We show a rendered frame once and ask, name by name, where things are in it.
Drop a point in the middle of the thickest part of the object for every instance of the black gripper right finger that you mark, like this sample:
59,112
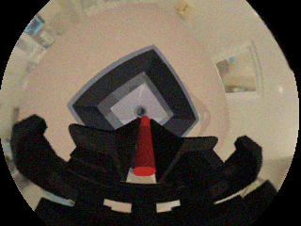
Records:
167,148

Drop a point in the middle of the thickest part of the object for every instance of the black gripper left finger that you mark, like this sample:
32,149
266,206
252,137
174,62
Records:
120,143

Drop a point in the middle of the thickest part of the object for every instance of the red peg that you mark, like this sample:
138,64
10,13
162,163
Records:
144,160

